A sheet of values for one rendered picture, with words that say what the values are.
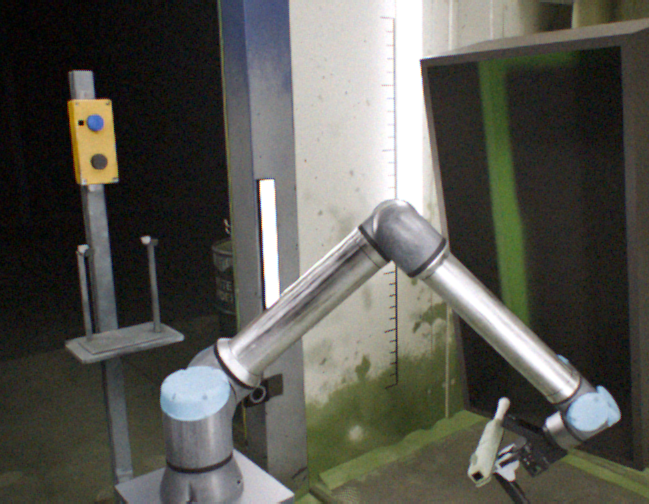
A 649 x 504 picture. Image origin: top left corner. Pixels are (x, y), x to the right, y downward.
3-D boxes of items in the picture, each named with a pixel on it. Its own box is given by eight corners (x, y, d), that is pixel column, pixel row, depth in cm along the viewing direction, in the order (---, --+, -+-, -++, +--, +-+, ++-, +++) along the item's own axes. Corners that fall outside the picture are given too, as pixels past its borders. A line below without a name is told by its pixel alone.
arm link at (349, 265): (160, 397, 154) (397, 187, 143) (178, 369, 171) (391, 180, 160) (204, 441, 156) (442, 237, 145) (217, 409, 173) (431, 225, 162)
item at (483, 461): (534, 535, 160) (476, 460, 163) (518, 543, 162) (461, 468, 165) (549, 447, 204) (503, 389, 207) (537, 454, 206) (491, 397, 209)
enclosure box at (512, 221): (516, 363, 247) (485, 40, 208) (687, 409, 204) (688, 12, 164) (464, 410, 225) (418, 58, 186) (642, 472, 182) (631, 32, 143)
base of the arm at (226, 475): (182, 526, 135) (178, 483, 133) (147, 487, 150) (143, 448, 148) (259, 492, 146) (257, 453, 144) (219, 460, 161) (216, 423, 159)
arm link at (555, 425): (557, 419, 160) (560, 404, 169) (541, 429, 162) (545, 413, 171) (582, 448, 159) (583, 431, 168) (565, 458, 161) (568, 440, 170)
